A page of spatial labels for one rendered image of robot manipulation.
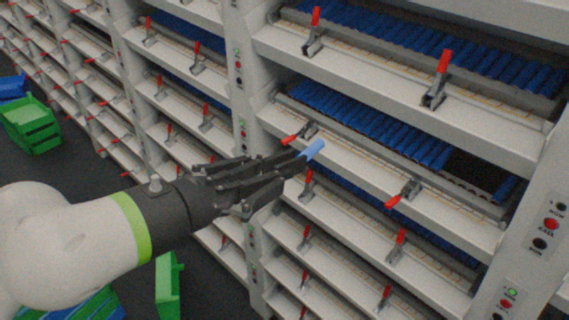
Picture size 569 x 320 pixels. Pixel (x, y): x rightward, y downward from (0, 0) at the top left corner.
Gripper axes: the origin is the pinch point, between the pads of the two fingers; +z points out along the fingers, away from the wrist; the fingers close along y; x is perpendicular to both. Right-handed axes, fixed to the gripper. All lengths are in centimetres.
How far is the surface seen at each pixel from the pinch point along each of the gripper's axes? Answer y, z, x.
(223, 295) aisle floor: 51, 34, 102
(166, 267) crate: 63, 15, 85
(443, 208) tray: -18.8, 23.7, 7.4
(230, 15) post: 36.9, 16.8, -13.6
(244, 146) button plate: 34.9, 22.7, 20.5
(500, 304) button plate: -34.3, 22.0, 17.5
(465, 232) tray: -24.2, 22.1, 8.4
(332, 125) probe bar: 10.0, 25.2, 3.8
